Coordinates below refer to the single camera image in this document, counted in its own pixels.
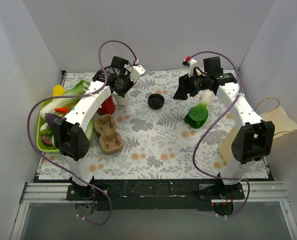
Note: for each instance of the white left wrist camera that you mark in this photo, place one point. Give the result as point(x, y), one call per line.
point(136, 72)

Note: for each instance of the black coffee lid stack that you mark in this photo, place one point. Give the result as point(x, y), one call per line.
point(156, 101)

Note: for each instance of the yellow pepper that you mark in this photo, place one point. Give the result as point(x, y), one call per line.
point(58, 90)

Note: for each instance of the white paper cup stack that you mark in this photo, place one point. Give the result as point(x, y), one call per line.
point(121, 101)

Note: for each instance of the floral patterned table mat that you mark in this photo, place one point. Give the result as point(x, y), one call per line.
point(158, 144)

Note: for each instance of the small purple vegetable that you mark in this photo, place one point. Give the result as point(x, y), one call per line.
point(47, 140)

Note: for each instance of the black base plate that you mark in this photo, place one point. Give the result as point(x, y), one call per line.
point(150, 194)

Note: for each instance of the purple eggplant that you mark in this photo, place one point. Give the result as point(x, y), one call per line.
point(50, 118)

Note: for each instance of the brown paper bag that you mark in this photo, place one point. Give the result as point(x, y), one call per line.
point(253, 142)

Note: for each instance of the green white bok choy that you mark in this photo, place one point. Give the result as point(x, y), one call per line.
point(198, 114)

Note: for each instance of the brown cardboard cup carrier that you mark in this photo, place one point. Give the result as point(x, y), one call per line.
point(110, 140)

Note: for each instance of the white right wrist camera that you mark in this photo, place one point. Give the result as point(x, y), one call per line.
point(191, 64)

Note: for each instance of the aluminium frame rail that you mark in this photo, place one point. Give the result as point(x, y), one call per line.
point(255, 191)

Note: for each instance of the large napa cabbage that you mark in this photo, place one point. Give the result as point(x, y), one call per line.
point(65, 103)

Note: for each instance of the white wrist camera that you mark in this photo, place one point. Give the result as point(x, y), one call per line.
point(136, 72)
point(191, 64)

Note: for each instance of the green plastic tray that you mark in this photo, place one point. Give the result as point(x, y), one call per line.
point(43, 128)

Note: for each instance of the red ribbed cup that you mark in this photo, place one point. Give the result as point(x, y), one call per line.
point(107, 107)

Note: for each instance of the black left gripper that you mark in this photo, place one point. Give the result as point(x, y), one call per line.
point(122, 87)

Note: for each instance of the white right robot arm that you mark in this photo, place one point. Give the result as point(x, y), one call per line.
point(230, 93)

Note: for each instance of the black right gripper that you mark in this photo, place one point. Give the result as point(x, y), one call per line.
point(186, 85)

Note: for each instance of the red chili pepper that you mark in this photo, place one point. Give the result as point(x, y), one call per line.
point(62, 110)

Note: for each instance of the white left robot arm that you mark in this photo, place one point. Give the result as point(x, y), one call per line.
point(70, 131)

